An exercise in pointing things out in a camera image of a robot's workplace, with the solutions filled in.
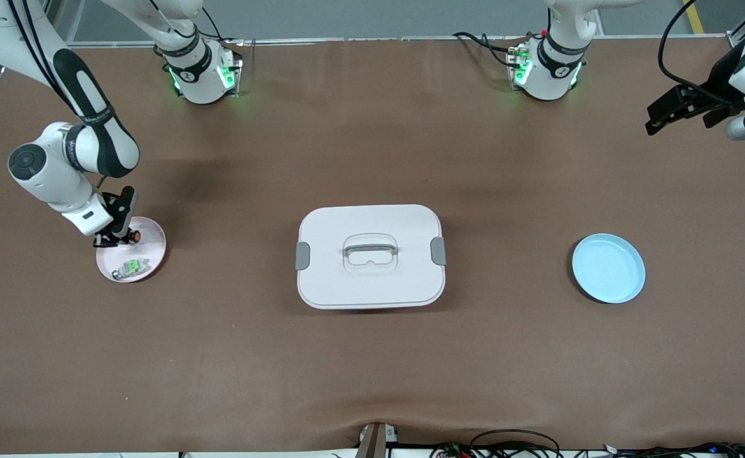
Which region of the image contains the black right arm base cable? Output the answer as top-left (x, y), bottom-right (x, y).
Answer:
top-left (185, 3), bottom-right (246, 48)

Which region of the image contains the pink round plate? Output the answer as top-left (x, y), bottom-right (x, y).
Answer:
top-left (96, 217), bottom-right (167, 283)

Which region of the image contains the metal table edge bracket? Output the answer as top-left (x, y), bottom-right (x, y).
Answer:
top-left (356, 422), bottom-right (400, 458)

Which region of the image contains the black looped cable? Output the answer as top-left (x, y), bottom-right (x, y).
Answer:
top-left (470, 429), bottom-right (562, 458)

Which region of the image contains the black left arm base cable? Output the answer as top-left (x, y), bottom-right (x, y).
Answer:
top-left (452, 31), bottom-right (526, 67)

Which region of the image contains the brown table mat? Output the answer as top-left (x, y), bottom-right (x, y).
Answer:
top-left (0, 37), bottom-right (745, 455)

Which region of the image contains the aluminium table edge rail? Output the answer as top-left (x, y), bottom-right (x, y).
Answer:
top-left (67, 35), bottom-right (739, 50)

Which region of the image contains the white lidded storage box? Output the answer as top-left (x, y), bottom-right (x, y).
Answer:
top-left (295, 204), bottom-right (447, 310)

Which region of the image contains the green push-button switch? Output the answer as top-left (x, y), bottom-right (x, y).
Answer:
top-left (111, 257), bottom-right (151, 281)

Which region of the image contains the light blue round plate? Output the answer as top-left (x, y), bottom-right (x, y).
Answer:
top-left (571, 233), bottom-right (646, 304)

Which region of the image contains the black arm base cable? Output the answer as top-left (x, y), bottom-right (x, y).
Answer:
top-left (452, 31), bottom-right (526, 67)
top-left (185, 3), bottom-right (246, 48)

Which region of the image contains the tangled cable bundle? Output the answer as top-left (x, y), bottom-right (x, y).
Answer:
top-left (429, 439), bottom-right (745, 458)

